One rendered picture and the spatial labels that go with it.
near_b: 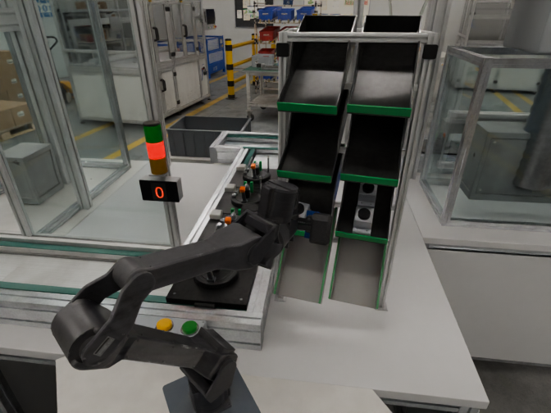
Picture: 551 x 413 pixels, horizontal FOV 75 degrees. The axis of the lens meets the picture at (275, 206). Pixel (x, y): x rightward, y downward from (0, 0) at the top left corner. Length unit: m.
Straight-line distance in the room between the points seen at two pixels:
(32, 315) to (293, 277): 0.78
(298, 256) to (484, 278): 1.01
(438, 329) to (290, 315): 0.45
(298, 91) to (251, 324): 0.61
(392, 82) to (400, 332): 0.71
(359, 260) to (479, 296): 0.94
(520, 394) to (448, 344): 1.21
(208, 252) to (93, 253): 0.95
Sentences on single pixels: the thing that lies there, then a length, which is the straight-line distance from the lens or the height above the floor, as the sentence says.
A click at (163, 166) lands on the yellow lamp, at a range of 1.16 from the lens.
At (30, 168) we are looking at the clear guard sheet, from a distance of 1.47.
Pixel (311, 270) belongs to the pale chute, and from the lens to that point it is 1.05.
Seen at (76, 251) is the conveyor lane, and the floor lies 0.95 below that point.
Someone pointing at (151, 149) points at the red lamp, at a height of 1.34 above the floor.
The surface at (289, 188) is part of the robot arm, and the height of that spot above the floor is 1.45.
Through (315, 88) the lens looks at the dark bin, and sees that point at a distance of 0.88.
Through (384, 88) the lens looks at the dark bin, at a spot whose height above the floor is 1.55.
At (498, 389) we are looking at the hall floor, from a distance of 2.36.
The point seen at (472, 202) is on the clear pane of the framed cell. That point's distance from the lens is 1.76.
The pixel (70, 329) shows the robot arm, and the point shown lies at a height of 1.39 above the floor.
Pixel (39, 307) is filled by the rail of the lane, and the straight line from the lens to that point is 1.29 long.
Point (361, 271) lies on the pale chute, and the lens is 1.07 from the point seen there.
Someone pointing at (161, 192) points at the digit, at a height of 1.20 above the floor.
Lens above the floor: 1.71
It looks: 29 degrees down
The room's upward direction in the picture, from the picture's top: straight up
